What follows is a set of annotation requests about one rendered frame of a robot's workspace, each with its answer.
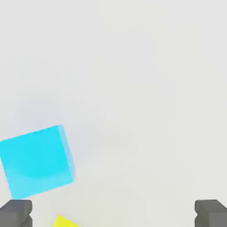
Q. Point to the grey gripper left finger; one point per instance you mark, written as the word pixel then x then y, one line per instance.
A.
pixel 14 212

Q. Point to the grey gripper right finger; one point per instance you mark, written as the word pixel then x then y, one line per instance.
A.
pixel 212 213

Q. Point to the small yellow cube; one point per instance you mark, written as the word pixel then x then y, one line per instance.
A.
pixel 62 222

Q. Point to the small cyan cube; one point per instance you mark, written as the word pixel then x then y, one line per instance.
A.
pixel 35 159

